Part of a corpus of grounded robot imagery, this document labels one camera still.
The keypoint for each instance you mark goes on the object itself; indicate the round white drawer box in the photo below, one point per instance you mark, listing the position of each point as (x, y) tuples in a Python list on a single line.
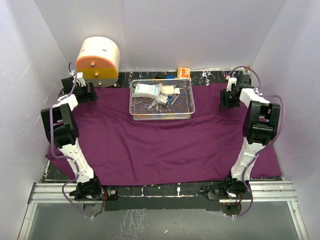
[(99, 61)]

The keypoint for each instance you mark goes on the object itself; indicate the small blue white packet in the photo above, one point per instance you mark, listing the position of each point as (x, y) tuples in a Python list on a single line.
[(163, 99)]

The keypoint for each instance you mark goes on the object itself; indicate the wire mesh metal tray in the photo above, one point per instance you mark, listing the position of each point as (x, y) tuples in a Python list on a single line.
[(182, 103)]

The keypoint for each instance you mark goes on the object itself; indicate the beige bandage roll packet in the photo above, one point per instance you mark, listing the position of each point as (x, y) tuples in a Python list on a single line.
[(168, 90)]

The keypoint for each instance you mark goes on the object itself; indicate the metal surgical scissors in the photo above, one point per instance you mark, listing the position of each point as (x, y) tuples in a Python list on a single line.
[(147, 105)]

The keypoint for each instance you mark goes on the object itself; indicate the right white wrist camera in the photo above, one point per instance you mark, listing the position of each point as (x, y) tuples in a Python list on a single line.
[(231, 83)]

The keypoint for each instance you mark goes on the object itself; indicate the blue black stapler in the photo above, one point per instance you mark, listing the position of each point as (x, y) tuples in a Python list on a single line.
[(163, 76)]

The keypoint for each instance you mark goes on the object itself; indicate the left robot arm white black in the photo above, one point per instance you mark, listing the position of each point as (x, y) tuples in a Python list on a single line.
[(62, 133)]

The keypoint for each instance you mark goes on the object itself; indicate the metal forceps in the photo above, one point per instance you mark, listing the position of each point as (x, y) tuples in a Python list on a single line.
[(159, 111)]

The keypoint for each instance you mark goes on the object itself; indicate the white gauze packet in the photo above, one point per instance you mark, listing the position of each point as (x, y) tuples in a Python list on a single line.
[(142, 90)]

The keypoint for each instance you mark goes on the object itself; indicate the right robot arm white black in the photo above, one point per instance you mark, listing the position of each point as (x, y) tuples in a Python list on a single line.
[(260, 128)]

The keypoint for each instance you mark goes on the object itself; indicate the orange small box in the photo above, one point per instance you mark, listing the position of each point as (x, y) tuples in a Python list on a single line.
[(183, 73)]

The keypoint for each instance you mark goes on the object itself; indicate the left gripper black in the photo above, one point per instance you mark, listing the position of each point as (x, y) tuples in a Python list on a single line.
[(91, 97)]

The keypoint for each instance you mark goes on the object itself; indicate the purple cloth wrap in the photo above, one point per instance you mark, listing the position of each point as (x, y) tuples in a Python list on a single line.
[(125, 152)]

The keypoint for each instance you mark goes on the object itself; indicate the black base frame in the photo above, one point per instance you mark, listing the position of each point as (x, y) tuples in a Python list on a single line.
[(208, 195)]

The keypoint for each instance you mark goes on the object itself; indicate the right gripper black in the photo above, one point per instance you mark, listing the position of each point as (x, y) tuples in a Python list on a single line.
[(225, 104)]

